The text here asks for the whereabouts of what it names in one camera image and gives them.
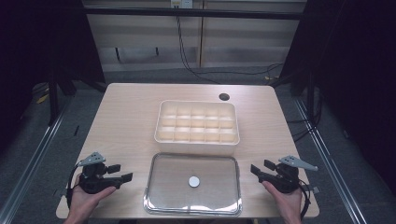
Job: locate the white divided organizer box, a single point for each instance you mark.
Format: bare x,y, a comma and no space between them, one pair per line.
197,127

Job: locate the white wall outlet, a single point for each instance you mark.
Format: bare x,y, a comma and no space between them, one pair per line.
181,3

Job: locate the black horizontal frame bar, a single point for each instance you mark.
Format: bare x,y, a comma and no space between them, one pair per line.
193,12

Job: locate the small grey table bracket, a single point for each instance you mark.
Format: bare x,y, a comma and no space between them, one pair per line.
313,189

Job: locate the yellow strip on floor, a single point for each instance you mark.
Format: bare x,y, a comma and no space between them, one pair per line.
42,99

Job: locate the person's left hand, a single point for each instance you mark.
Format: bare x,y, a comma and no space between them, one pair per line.
82,203

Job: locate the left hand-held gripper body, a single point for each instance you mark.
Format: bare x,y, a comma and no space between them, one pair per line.
93,182

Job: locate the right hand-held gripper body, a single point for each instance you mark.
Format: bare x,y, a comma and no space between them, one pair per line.
285,180

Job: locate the small white round disc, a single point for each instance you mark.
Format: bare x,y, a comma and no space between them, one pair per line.
194,181

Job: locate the black metal stand leg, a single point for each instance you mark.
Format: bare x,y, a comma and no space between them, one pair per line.
53,102
310,99

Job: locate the shiny metal tray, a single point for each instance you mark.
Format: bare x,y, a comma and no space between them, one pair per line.
174,196

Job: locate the person's right hand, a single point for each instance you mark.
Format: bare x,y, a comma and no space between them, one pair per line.
289,205

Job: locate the aluminium floor rail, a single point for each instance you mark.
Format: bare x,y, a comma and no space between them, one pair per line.
34,161
330,158

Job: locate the dark curtain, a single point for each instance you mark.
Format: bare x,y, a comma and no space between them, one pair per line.
358,77
37,46

